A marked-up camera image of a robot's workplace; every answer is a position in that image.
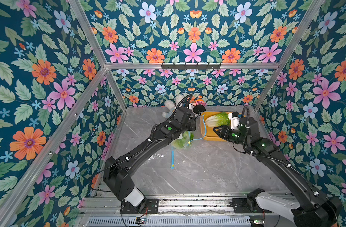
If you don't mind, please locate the green chinese cabbage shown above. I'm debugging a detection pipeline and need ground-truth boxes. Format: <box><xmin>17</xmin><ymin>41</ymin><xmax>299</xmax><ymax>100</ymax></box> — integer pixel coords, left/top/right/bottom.
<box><xmin>171</xmin><ymin>131</ymin><xmax>194</xmax><ymax>149</ymax></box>
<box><xmin>205</xmin><ymin>112</ymin><xmax>231</xmax><ymax>128</ymax></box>

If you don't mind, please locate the clear zipper bag blue seal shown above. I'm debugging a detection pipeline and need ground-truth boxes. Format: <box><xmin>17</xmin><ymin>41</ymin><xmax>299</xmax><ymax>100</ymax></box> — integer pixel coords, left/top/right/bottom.
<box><xmin>144</xmin><ymin>116</ymin><xmax>200</xmax><ymax>158</ymax></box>

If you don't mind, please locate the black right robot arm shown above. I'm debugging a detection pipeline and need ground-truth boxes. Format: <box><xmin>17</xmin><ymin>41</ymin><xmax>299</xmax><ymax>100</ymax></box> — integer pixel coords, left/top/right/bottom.
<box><xmin>213</xmin><ymin>116</ymin><xmax>343</xmax><ymax>227</ymax></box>

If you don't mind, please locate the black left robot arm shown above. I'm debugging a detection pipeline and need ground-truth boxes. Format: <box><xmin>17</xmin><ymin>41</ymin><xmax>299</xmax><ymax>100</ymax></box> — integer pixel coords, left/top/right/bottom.
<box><xmin>101</xmin><ymin>106</ymin><xmax>202</xmax><ymax>212</ymax></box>

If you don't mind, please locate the black striped plush toy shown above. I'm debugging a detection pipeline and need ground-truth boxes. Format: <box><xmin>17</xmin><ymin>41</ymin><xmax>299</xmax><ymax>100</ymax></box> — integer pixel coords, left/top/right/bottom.
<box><xmin>188</xmin><ymin>99</ymin><xmax>206</xmax><ymax>114</ymax></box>

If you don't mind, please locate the white plush bunny blue shirt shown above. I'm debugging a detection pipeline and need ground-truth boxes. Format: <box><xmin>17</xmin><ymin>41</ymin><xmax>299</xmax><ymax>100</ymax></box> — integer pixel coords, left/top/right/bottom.
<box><xmin>162</xmin><ymin>94</ymin><xmax>184</xmax><ymax>118</ymax></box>

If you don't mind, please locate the yellow plastic tray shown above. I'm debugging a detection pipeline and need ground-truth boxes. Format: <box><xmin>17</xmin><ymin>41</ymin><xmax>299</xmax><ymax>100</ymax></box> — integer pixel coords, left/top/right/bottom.
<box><xmin>200</xmin><ymin>111</ymin><xmax>242</xmax><ymax>141</ymax></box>

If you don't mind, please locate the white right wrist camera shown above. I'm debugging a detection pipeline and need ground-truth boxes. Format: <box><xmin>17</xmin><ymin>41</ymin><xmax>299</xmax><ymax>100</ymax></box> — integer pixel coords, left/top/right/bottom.
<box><xmin>228</xmin><ymin>112</ymin><xmax>241</xmax><ymax>130</ymax></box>

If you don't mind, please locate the black hook rail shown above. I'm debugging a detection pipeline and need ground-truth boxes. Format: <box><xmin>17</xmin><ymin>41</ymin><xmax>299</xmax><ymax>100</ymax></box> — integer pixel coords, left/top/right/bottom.
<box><xmin>161</xmin><ymin>63</ymin><xmax>221</xmax><ymax>71</ymax></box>

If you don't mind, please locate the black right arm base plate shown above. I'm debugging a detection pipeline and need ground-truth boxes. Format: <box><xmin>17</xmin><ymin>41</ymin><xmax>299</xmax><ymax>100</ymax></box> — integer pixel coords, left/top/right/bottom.
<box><xmin>230</xmin><ymin>188</ymin><xmax>271</xmax><ymax>213</ymax></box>

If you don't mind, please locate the aluminium mounting rail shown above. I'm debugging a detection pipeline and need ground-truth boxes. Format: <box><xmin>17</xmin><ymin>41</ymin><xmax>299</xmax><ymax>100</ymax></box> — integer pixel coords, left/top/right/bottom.
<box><xmin>76</xmin><ymin>192</ymin><xmax>312</xmax><ymax>219</ymax></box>

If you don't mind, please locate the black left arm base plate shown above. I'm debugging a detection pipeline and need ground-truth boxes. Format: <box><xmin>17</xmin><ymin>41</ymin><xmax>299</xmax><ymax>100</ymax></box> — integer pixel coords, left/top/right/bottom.
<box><xmin>120</xmin><ymin>198</ymin><xmax>159</xmax><ymax>215</ymax></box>

